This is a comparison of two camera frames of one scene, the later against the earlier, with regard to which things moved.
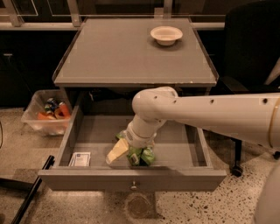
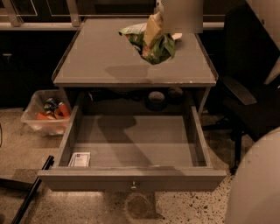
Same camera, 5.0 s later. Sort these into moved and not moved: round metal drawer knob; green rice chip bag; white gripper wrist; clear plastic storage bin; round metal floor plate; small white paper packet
Moved: green rice chip bag; white gripper wrist
Not moved: clear plastic storage bin; round metal drawer knob; small white paper packet; round metal floor plate
